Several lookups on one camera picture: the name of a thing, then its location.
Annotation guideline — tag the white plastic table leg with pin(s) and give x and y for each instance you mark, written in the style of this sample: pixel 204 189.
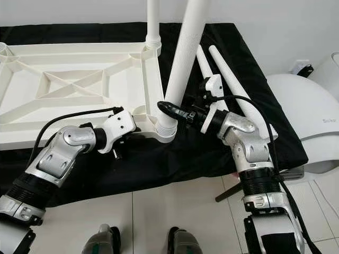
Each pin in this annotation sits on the white plastic table leg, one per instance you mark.
pixel 205 63
pixel 153 21
pixel 230 74
pixel 185 53

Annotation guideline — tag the white plastic table top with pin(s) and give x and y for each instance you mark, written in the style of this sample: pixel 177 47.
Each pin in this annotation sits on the white plastic table top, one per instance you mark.
pixel 21 100

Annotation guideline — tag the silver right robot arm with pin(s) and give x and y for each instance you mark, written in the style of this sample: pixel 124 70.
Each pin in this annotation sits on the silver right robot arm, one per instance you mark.
pixel 249 143

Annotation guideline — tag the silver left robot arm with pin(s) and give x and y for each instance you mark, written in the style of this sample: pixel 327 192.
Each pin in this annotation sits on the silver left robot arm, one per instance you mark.
pixel 58 153

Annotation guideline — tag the black padded bed cover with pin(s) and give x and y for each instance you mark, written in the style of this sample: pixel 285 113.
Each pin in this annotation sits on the black padded bed cover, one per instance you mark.
pixel 159 164

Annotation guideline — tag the grey left robot foot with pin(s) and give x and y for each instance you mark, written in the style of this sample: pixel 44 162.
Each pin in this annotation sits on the grey left robot foot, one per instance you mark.
pixel 100 241

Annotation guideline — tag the grey robot foot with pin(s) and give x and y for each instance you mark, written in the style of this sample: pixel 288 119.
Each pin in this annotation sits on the grey robot foot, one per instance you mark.
pixel 100 241
pixel 185 242

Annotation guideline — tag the white dome appliance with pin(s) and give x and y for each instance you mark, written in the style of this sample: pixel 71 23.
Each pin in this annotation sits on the white dome appliance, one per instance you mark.
pixel 307 100

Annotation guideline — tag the grey right robot foot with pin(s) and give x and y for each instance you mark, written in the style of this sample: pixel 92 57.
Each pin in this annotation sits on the grey right robot foot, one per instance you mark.
pixel 185 242

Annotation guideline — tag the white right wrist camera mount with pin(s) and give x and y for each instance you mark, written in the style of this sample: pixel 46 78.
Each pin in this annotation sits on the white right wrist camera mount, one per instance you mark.
pixel 214 87

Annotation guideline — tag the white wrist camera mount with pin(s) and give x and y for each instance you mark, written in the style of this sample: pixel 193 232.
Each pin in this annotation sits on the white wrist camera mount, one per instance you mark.
pixel 214 87
pixel 119 124

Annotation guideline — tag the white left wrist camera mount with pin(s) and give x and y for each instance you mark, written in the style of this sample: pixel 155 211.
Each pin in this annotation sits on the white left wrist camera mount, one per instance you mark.
pixel 119 124

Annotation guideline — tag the wall socket black plug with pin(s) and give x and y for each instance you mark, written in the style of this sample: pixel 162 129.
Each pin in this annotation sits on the wall socket black plug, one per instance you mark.
pixel 303 67

